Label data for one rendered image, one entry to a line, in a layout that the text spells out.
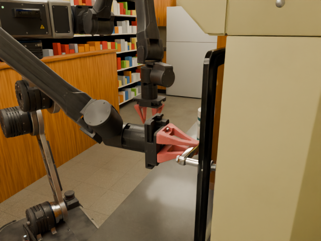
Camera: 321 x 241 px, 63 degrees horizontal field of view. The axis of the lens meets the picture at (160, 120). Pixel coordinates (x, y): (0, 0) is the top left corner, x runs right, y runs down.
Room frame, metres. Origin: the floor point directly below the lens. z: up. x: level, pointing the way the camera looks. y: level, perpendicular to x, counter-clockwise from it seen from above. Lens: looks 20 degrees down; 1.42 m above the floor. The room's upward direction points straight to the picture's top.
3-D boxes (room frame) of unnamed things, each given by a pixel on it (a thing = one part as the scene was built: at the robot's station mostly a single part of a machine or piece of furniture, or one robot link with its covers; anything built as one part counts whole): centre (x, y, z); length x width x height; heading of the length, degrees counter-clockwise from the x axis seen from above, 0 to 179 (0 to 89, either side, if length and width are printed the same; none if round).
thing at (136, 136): (0.51, 0.04, 1.20); 0.07 x 0.07 x 0.10; 67
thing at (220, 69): (0.49, -0.13, 1.19); 0.30 x 0.01 x 0.40; 153
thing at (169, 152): (0.48, -0.03, 1.20); 0.09 x 0.07 x 0.07; 67
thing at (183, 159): (0.44, -0.07, 1.20); 0.10 x 0.05 x 0.03; 153
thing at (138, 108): (0.89, 0.05, 1.14); 0.07 x 0.07 x 0.09; 66
